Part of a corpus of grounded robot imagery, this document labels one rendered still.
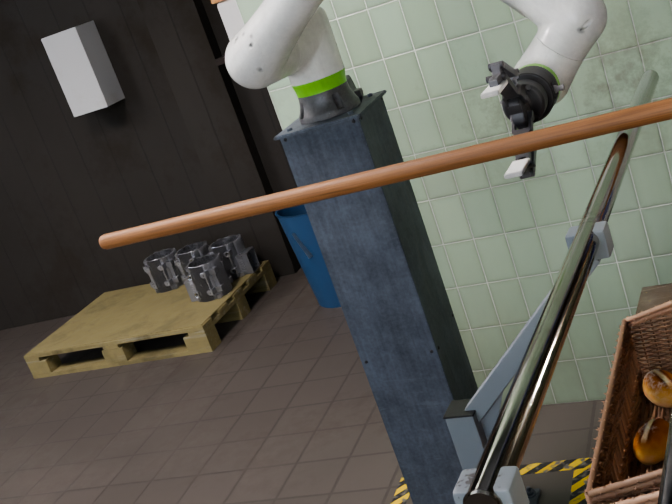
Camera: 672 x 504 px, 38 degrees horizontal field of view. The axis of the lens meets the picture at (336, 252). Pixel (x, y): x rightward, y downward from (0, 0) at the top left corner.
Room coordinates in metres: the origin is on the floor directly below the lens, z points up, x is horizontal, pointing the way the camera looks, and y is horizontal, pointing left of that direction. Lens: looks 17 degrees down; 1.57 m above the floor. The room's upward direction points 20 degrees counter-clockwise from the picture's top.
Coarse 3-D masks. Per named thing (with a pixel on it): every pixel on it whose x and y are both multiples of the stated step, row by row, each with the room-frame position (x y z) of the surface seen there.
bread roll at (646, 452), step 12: (648, 420) 1.46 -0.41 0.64; (660, 420) 1.46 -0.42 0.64; (648, 432) 1.43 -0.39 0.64; (660, 432) 1.43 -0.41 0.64; (636, 444) 1.43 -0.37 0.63; (648, 444) 1.41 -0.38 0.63; (660, 444) 1.41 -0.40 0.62; (636, 456) 1.43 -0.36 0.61; (648, 456) 1.41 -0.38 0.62; (660, 456) 1.41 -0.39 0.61
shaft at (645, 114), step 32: (544, 128) 1.41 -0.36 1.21; (576, 128) 1.37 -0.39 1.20; (608, 128) 1.35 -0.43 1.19; (416, 160) 1.50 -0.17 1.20; (448, 160) 1.47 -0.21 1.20; (480, 160) 1.45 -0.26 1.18; (288, 192) 1.61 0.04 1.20; (320, 192) 1.58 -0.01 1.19; (352, 192) 1.56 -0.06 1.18; (160, 224) 1.74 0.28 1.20; (192, 224) 1.70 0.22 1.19
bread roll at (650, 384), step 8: (648, 376) 1.61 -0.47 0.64; (656, 376) 1.59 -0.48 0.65; (664, 376) 1.58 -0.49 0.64; (648, 384) 1.60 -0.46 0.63; (656, 384) 1.58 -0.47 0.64; (664, 384) 1.57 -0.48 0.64; (648, 392) 1.59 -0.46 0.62; (656, 392) 1.57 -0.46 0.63; (664, 392) 1.56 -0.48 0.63; (656, 400) 1.57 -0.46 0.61; (664, 400) 1.56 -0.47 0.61
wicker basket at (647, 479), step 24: (648, 312) 1.65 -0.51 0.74; (624, 336) 1.62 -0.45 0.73; (648, 336) 1.66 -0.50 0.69; (624, 360) 1.58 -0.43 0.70; (648, 360) 1.66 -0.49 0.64; (624, 384) 1.53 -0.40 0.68; (624, 408) 1.50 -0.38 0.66; (648, 408) 1.59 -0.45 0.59; (600, 432) 1.34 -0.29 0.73; (624, 432) 1.46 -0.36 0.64; (600, 456) 1.29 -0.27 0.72; (624, 456) 1.41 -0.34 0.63; (600, 480) 1.26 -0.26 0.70; (624, 480) 1.18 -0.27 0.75; (648, 480) 1.16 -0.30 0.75
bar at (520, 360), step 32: (640, 96) 1.52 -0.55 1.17; (640, 128) 1.40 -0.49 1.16; (608, 160) 1.25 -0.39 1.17; (608, 192) 1.14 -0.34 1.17; (576, 256) 0.97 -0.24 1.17; (608, 256) 1.02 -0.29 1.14; (576, 288) 0.91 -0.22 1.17; (544, 320) 0.84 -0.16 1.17; (512, 352) 1.10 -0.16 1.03; (544, 352) 0.79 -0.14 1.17; (512, 384) 0.75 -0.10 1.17; (544, 384) 0.75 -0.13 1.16; (448, 416) 1.14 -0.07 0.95; (480, 416) 1.13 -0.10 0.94; (512, 416) 0.69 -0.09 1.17; (480, 448) 1.13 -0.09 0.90; (512, 448) 0.66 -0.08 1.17; (480, 480) 0.62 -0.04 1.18; (512, 480) 0.61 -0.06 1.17
